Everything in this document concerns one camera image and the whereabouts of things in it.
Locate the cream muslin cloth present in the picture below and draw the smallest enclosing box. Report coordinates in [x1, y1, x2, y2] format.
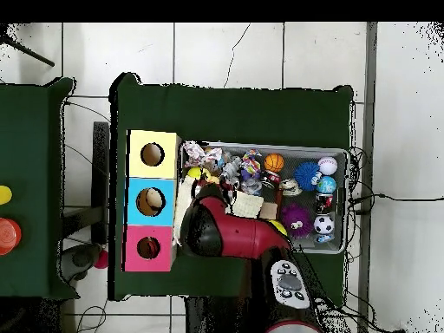
[173, 174, 264, 245]

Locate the yellow duck plush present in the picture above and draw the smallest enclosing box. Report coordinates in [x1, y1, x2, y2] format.
[199, 169, 222, 186]

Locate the orange striped tiger plush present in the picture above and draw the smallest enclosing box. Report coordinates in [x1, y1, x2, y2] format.
[138, 238, 160, 258]

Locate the wooden box with three holes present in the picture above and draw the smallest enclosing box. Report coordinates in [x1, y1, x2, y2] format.
[121, 129, 182, 273]

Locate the silver mesh bin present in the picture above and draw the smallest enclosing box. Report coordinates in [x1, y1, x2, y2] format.
[175, 140, 349, 254]

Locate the small orange basketball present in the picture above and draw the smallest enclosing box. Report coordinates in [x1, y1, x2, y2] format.
[264, 153, 285, 173]

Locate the purple knobbly toy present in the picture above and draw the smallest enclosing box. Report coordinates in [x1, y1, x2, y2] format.
[280, 203, 314, 239]

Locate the dark green table cloth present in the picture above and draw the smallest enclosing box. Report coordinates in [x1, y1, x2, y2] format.
[0, 76, 80, 301]
[108, 72, 355, 306]

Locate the blue spiky ball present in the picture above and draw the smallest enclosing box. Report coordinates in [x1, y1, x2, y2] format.
[293, 161, 323, 192]

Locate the globe print ball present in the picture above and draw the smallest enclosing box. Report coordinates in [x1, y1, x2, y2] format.
[316, 175, 337, 194]

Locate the small soccer ball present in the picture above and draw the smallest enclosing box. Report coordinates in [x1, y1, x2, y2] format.
[313, 214, 336, 235]

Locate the small white baseball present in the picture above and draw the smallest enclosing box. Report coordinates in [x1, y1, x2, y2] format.
[317, 156, 338, 176]

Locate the grey rounded object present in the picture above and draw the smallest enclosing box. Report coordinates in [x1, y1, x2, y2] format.
[60, 243, 103, 282]

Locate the orange round object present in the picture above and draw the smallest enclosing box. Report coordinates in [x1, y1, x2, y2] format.
[0, 217, 23, 257]

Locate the black rod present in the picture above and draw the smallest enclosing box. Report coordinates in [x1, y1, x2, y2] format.
[0, 34, 56, 68]

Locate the long black cable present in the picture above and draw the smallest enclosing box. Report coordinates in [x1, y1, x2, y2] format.
[349, 193, 444, 203]

